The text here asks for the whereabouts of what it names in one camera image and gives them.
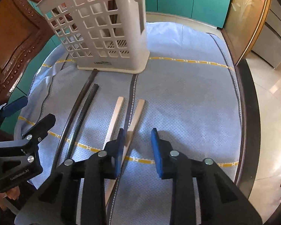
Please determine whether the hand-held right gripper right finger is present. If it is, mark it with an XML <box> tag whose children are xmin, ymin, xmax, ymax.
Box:
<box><xmin>150</xmin><ymin>128</ymin><xmax>264</xmax><ymax>225</ymax></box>

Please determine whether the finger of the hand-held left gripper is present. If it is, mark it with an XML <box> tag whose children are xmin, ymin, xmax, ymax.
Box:
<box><xmin>0</xmin><ymin>96</ymin><xmax>29</xmax><ymax>132</ymax></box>
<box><xmin>21</xmin><ymin>114</ymin><xmax>57</xmax><ymax>146</ymax></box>

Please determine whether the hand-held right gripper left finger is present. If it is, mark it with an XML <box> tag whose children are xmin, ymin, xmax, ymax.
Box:
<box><xmin>14</xmin><ymin>128</ymin><xmax>126</xmax><ymax>225</ymax></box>

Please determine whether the light wooden chopstick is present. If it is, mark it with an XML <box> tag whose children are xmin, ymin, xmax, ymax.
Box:
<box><xmin>104</xmin><ymin>99</ymin><xmax>146</xmax><ymax>207</ymax></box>
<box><xmin>106</xmin><ymin>96</ymin><xmax>124</xmax><ymax>144</ymax></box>

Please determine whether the black chopstick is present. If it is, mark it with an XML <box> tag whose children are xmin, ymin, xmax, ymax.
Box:
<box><xmin>64</xmin><ymin>84</ymin><xmax>100</xmax><ymax>161</ymax></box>
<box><xmin>54</xmin><ymin>68</ymin><xmax>98</xmax><ymax>169</ymax></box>

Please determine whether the white plastic utensil basket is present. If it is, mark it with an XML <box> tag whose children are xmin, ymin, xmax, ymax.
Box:
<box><xmin>36</xmin><ymin>0</ymin><xmax>151</xmax><ymax>75</ymax></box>

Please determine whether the person's left hand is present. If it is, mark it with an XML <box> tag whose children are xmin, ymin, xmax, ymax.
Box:
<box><xmin>3</xmin><ymin>189</ymin><xmax>20</xmax><ymax>201</ymax></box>

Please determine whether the light blue cloth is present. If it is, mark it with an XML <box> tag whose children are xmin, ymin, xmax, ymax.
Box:
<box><xmin>15</xmin><ymin>21</ymin><xmax>245</xmax><ymax>225</ymax></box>

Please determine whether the wooden framed glass sliding door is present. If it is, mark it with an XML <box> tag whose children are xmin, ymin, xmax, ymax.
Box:
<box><xmin>221</xmin><ymin>0</ymin><xmax>272</xmax><ymax>66</ymax></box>

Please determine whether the grey refrigerator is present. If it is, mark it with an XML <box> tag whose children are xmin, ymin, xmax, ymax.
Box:
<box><xmin>250</xmin><ymin>0</ymin><xmax>281</xmax><ymax>70</ymax></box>

